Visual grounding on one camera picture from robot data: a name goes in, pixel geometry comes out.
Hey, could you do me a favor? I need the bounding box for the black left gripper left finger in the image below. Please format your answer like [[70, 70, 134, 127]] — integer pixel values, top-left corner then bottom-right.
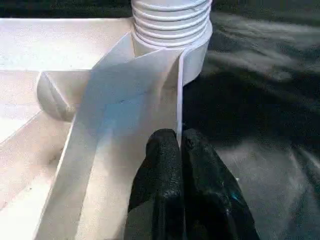
[[123, 128, 185, 240]]

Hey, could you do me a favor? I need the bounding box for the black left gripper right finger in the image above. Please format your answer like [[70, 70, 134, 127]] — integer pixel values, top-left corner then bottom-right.
[[181, 128, 261, 240]]

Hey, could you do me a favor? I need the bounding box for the white plastic table top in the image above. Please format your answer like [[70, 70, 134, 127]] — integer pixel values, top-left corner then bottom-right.
[[0, 17, 213, 240]]

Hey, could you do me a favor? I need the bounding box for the white plastic table leg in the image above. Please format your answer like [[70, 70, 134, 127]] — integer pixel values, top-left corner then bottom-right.
[[131, 0, 213, 48]]

